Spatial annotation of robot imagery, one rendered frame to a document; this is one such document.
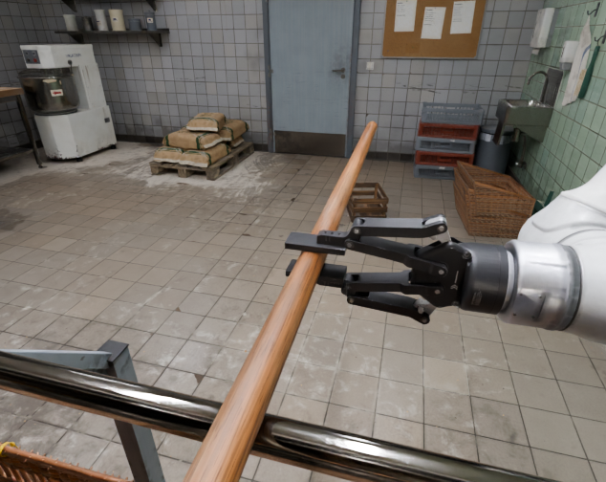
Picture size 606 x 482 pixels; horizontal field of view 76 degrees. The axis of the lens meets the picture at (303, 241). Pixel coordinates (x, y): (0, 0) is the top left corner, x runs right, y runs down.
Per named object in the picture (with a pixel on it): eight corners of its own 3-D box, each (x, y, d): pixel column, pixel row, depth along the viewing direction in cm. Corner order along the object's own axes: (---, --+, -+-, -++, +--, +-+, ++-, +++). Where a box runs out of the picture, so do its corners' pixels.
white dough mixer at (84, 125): (71, 166, 474) (36, 45, 412) (32, 163, 487) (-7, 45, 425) (120, 147, 552) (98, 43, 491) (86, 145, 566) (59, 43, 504)
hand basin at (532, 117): (533, 180, 356) (565, 71, 313) (490, 176, 364) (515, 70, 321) (522, 164, 396) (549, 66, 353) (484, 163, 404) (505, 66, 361)
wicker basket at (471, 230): (458, 235, 312) (465, 203, 299) (446, 208, 362) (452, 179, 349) (523, 240, 306) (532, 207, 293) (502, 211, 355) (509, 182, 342)
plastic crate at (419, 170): (469, 182, 427) (472, 167, 419) (413, 177, 438) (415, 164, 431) (465, 170, 461) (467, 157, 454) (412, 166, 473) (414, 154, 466)
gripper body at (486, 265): (518, 264, 37) (417, 251, 39) (497, 333, 41) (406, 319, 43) (503, 230, 43) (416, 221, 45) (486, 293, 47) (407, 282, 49)
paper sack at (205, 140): (224, 145, 454) (223, 130, 446) (205, 152, 423) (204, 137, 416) (181, 142, 475) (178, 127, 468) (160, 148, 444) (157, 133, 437)
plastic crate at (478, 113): (482, 125, 397) (485, 109, 390) (421, 122, 411) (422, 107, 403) (477, 118, 431) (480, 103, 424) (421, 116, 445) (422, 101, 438)
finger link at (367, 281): (441, 266, 45) (441, 276, 46) (345, 269, 48) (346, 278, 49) (443, 285, 42) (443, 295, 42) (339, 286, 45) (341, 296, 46)
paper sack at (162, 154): (183, 164, 432) (180, 151, 425) (152, 164, 437) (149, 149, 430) (204, 150, 486) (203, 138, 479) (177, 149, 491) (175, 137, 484)
